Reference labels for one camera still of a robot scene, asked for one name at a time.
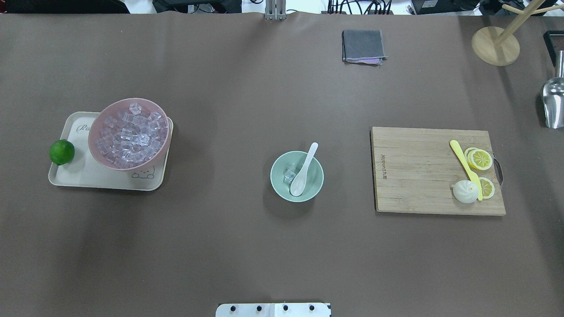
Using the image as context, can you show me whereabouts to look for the clear ice cube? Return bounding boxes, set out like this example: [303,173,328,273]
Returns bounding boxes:
[283,169,296,184]

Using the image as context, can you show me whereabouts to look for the white ceramic spoon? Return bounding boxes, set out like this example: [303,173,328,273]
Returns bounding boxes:
[289,142,319,197]

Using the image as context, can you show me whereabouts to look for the green bowl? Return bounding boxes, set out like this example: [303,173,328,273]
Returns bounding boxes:
[270,151,324,203]

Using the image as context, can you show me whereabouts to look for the pink bowl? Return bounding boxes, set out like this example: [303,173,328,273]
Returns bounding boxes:
[88,98,171,171]

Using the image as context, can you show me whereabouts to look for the pile of ice cubes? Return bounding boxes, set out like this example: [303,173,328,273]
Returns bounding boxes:
[96,103,170,168]

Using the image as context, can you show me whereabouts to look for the metal ice scoop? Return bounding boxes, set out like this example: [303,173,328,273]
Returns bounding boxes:
[542,51,564,129]

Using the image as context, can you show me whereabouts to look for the bamboo cutting board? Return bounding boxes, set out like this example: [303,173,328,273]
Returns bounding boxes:
[371,127,506,215]

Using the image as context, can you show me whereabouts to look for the grey folded cloth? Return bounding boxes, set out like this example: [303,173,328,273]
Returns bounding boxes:
[341,29,388,66]

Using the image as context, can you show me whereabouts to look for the white steamed bun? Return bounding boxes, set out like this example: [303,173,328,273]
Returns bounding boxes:
[451,180,479,203]

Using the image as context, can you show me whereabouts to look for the yellow plastic knife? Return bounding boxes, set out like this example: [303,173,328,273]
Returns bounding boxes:
[449,139,483,201]

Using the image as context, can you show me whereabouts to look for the stacked lemon slices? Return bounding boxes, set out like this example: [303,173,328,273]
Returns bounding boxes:
[464,147,493,170]

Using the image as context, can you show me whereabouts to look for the cream tray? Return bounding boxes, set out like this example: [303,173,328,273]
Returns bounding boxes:
[48,111,168,191]

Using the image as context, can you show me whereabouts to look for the lemon slice near bun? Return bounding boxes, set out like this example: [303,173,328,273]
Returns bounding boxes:
[478,177,495,200]

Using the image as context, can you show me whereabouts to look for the green lime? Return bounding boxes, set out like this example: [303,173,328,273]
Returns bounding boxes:
[49,139,76,165]

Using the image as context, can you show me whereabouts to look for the wooden mug tree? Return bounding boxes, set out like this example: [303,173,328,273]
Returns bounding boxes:
[471,0,564,66]

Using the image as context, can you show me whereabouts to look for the black glass rack tray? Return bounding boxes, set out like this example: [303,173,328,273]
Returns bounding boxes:
[543,30,564,66]

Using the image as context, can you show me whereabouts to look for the aluminium frame post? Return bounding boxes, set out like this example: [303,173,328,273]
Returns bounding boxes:
[264,0,286,21]

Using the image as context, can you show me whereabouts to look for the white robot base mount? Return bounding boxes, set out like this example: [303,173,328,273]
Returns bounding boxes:
[215,302,332,317]

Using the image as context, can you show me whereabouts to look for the metal cutting board handle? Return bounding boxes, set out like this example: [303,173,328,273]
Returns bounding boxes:
[492,156,504,187]

